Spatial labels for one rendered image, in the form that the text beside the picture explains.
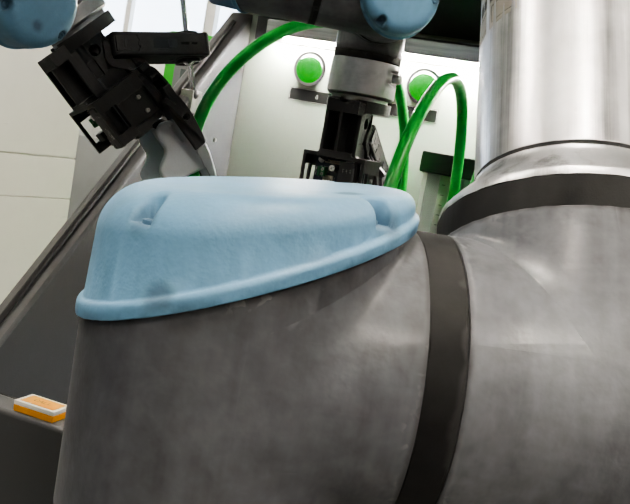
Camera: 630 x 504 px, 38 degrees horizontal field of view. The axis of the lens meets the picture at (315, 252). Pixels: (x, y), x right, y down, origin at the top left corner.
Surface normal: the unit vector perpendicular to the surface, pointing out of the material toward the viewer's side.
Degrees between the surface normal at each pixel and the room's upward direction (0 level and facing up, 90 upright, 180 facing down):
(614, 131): 61
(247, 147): 90
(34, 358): 90
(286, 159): 90
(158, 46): 75
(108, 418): 90
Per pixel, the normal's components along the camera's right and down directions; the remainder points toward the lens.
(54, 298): 0.92, 0.21
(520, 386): 0.15, -0.09
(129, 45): 0.55, -0.06
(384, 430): 0.10, 0.20
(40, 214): 0.79, 0.22
